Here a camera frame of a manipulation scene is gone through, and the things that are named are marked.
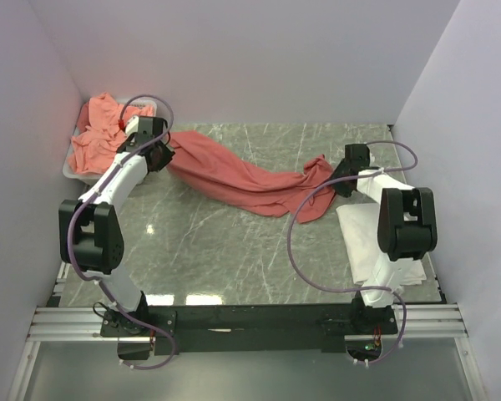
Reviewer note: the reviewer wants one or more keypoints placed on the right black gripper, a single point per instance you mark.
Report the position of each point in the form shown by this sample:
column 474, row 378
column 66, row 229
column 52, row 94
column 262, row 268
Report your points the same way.
column 343, row 191

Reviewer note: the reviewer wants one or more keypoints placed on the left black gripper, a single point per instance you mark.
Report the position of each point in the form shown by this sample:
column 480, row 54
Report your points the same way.
column 166, row 158

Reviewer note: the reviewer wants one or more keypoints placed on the red t-shirt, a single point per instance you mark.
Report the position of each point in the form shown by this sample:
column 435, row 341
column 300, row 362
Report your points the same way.
column 217, row 173

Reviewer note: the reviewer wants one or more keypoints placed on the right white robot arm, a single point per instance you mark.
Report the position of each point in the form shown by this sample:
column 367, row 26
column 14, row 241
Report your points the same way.
column 387, row 238

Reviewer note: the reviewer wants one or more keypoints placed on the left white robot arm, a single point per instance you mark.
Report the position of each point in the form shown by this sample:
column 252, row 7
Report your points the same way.
column 91, row 240

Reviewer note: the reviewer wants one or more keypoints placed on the salmon pink t-shirt pile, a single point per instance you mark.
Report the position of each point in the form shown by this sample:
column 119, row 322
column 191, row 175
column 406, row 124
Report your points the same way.
column 96, row 138

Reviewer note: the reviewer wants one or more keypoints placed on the white plastic laundry basket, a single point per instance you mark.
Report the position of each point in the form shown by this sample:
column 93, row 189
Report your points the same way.
column 81, row 175

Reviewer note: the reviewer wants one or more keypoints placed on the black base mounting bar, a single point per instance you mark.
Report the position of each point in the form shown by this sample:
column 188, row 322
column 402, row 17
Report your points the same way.
column 225, row 328

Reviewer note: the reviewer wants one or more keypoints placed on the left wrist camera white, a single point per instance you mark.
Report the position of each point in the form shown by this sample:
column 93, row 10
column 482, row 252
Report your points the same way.
column 131, row 126

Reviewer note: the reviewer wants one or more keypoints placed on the aluminium rail frame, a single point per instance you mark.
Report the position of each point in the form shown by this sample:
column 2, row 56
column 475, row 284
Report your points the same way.
column 432, row 360

